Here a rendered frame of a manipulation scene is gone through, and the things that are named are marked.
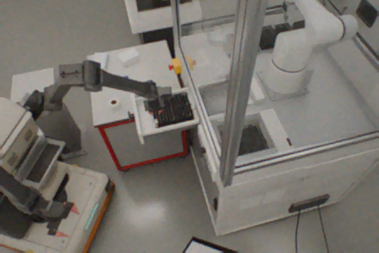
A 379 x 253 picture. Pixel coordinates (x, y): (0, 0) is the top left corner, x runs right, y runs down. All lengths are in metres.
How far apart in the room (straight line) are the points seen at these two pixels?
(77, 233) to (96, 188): 0.31
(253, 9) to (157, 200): 2.00
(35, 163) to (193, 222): 1.26
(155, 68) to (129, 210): 1.08
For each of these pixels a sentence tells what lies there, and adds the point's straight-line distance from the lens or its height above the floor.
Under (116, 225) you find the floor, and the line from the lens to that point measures 2.53.
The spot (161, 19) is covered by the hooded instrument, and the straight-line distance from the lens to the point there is 2.40.
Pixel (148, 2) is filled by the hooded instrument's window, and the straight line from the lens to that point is 2.32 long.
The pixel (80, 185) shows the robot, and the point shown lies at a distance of 2.40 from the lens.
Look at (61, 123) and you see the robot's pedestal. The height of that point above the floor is 0.42.
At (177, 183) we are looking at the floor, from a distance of 2.57.
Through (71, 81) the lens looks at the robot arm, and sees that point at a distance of 1.20.
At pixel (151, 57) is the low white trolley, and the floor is 0.76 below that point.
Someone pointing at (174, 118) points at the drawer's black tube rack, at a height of 0.90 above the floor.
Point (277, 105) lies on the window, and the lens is 1.10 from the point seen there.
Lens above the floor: 2.36
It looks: 54 degrees down
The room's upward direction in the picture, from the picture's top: 3 degrees counter-clockwise
